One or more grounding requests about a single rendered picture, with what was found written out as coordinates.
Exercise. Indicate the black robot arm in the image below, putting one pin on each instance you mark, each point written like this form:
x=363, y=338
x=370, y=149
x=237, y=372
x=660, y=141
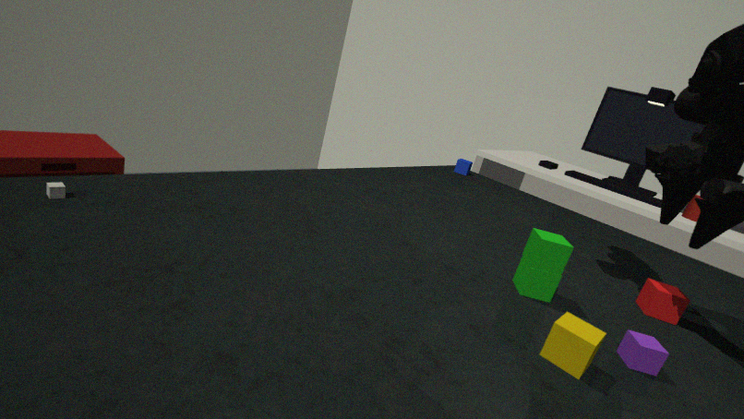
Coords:
x=713, y=98

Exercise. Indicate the red block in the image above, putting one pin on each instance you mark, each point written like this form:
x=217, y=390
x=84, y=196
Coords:
x=662, y=301

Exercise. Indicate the green block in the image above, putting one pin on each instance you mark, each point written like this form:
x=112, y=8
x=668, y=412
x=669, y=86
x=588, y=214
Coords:
x=547, y=251
x=535, y=283

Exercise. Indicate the yellow block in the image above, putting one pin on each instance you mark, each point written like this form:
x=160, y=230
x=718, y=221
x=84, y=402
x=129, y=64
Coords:
x=572, y=344

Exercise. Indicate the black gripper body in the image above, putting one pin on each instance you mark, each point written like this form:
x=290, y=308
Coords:
x=722, y=186

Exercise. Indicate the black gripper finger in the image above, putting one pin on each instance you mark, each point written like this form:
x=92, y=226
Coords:
x=712, y=222
x=676, y=195

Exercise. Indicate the purple block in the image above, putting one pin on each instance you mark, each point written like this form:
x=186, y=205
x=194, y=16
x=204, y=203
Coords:
x=642, y=352

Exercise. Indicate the blue block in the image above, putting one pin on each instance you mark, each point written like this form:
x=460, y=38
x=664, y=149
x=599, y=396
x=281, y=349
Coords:
x=463, y=167

